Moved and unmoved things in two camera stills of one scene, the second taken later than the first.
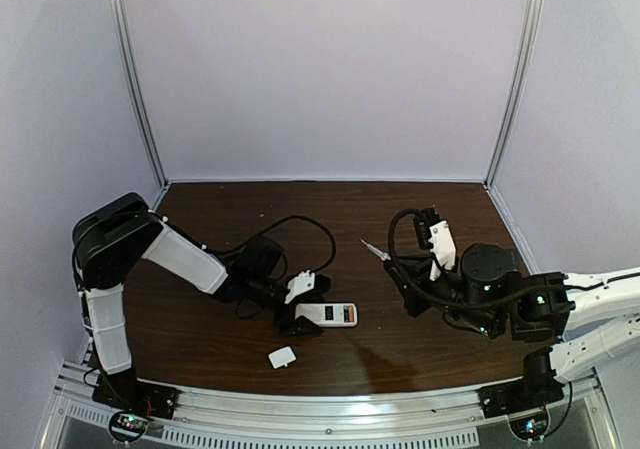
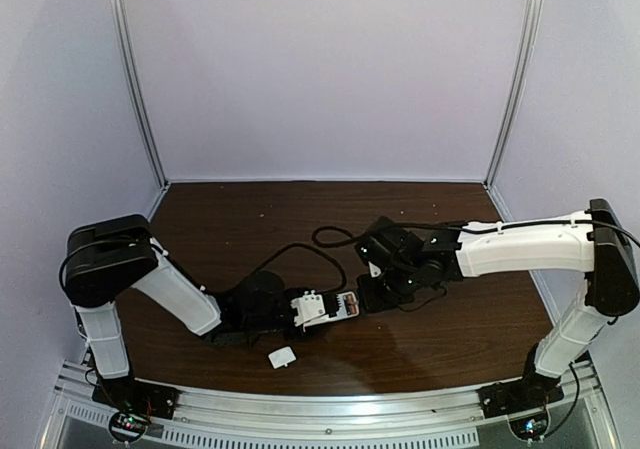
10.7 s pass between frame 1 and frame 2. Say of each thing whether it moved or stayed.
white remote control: moved
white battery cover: stayed
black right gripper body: moved
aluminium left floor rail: stayed
